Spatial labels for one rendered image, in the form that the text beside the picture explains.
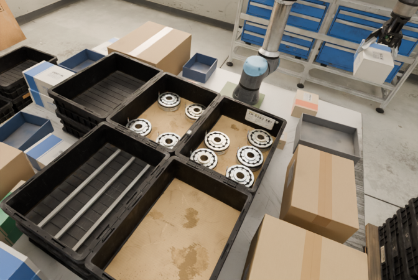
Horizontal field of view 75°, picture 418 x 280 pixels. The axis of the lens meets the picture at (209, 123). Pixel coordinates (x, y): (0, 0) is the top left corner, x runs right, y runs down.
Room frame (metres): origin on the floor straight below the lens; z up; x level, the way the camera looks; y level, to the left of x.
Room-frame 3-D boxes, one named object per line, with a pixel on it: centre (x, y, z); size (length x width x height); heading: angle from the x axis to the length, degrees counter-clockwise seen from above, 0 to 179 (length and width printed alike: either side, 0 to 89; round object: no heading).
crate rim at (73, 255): (0.45, 0.32, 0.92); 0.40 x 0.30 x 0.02; 158
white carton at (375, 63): (1.14, -0.68, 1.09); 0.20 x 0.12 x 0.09; 164
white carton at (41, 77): (0.98, 0.76, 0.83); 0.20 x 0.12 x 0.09; 71
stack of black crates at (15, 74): (1.39, 1.28, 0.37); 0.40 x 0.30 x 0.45; 163
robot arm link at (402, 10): (1.12, -0.68, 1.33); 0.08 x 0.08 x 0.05
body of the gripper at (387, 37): (1.12, -0.68, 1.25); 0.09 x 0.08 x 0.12; 164
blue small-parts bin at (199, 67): (1.44, 0.10, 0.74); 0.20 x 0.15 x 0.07; 164
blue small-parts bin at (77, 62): (1.18, 0.70, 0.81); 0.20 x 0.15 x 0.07; 161
